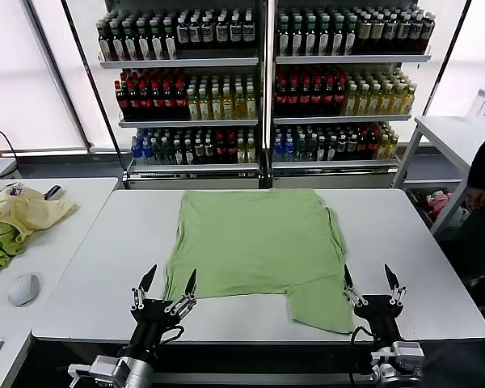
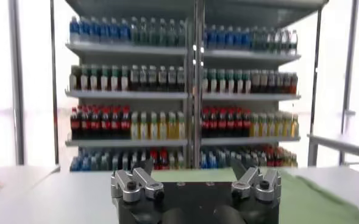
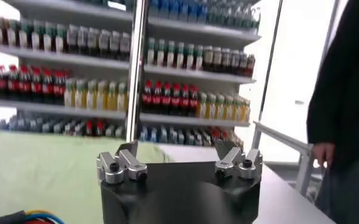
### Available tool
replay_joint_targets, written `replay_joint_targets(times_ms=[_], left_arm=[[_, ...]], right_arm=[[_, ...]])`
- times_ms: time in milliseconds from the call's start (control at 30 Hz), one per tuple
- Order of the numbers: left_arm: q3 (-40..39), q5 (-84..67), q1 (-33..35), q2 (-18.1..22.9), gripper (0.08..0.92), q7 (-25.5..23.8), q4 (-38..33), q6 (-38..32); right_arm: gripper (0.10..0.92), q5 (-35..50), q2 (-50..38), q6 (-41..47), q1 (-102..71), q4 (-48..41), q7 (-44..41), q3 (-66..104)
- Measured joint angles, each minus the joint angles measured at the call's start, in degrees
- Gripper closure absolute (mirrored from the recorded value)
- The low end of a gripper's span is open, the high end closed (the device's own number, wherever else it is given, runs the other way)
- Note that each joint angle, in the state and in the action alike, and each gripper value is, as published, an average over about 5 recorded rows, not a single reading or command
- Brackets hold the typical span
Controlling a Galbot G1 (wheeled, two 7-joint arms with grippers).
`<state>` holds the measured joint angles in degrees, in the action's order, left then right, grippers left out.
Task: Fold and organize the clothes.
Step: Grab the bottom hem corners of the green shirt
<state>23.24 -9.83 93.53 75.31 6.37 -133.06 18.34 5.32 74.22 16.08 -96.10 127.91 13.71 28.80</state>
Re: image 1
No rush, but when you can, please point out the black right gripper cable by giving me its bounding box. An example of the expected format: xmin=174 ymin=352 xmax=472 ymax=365
xmin=348 ymin=325 xmax=376 ymax=388

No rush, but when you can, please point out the white computer mouse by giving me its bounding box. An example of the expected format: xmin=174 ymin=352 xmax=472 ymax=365
xmin=6 ymin=272 xmax=41 ymax=308

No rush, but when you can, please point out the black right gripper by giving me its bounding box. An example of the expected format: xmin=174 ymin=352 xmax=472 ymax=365
xmin=342 ymin=263 xmax=408 ymax=349

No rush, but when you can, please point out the thin black cable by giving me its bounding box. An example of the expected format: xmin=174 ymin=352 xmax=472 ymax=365
xmin=0 ymin=125 xmax=22 ymax=179

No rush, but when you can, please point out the person's bare hand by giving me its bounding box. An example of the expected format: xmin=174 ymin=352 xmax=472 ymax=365
xmin=466 ymin=187 xmax=485 ymax=212

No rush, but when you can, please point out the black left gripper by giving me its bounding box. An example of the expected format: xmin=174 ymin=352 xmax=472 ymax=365
xmin=127 ymin=264 xmax=198 ymax=356

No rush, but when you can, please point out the white side table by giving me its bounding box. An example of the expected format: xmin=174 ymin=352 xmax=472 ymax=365
xmin=391 ymin=114 xmax=485 ymax=235

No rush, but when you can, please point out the green shirt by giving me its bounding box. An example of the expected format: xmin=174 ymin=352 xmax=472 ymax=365
xmin=162 ymin=188 xmax=355 ymax=335

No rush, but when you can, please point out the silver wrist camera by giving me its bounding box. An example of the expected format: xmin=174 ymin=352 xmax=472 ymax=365
xmin=390 ymin=340 xmax=426 ymax=380
xmin=67 ymin=354 xmax=127 ymax=388

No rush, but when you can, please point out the white garment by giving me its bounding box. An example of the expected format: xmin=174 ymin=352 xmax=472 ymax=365
xmin=455 ymin=205 xmax=473 ymax=226

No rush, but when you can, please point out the pale yellow garment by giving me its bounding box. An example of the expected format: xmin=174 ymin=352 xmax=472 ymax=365
xmin=0 ymin=186 xmax=80 ymax=243

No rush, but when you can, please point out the black slanted pole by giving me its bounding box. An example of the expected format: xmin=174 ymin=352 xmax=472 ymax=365
xmin=60 ymin=0 xmax=129 ymax=182
xmin=423 ymin=0 xmax=473 ymax=117

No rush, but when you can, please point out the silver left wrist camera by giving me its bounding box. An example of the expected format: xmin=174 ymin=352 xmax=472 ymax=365
xmin=67 ymin=354 xmax=127 ymax=388

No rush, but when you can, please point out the pink and red garment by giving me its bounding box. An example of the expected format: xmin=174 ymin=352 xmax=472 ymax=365
xmin=425 ymin=192 xmax=454 ymax=214

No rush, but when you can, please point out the bottle shelf rack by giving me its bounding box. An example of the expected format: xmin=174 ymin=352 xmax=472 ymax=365
xmin=267 ymin=0 xmax=434 ymax=190
xmin=95 ymin=0 xmax=268 ymax=190

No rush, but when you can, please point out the small colourful packet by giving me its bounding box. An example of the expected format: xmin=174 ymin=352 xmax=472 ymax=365
xmin=4 ymin=180 xmax=26 ymax=198

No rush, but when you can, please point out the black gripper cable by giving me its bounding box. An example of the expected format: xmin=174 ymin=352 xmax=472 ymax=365
xmin=348 ymin=325 xmax=376 ymax=388
xmin=158 ymin=324 xmax=186 ymax=345

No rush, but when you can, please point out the crumpled green garment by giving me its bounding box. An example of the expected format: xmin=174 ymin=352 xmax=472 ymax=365
xmin=0 ymin=221 xmax=26 ymax=283

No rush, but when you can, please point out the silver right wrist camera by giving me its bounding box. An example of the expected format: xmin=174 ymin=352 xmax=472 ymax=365
xmin=390 ymin=340 xmax=426 ymax=380

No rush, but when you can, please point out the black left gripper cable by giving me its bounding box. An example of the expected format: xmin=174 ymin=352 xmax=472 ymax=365
xmin=158 ymin=324 xmax=186 ymax=345

